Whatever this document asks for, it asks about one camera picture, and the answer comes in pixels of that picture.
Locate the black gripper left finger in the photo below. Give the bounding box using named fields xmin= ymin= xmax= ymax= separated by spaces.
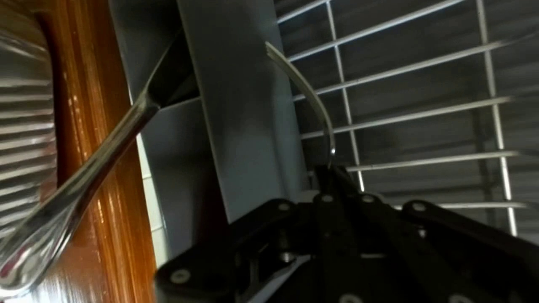
xmin=153 ymin=165 xmax=363 ymax=303

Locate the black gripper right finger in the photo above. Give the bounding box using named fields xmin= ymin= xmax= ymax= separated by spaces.
xmin=329 ymin=165 xmax=539 ymax=303

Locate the aluminium foil tray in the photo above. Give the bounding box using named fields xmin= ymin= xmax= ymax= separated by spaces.
xmin=0 ymin=0 xmax=60 ymax=282

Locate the brown wooden table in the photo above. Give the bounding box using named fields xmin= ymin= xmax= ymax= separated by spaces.
xmin=30 ymin=0 xmax=161 ymax=303

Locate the gray utensil holder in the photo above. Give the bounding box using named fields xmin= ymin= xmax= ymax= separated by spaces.
xmin=107 ymin=0 xmax=316 ymax=267

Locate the gray wire dish rack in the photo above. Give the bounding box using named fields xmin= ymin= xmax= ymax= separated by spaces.
xmin=267 ymin=0 xmax=539 ymax=240

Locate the silver utensil with long handle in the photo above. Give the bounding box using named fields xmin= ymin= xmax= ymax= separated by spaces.
xmin=0 ymin=30 xmax=198 ymax=299

